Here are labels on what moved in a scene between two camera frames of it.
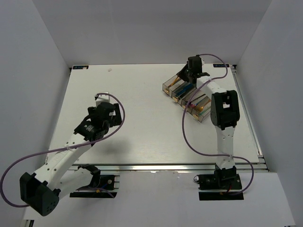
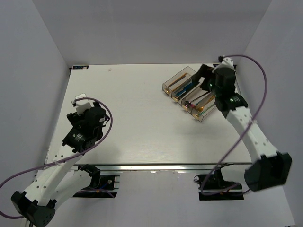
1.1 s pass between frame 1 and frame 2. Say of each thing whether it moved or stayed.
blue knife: stayed
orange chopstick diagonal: stayed
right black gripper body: moved
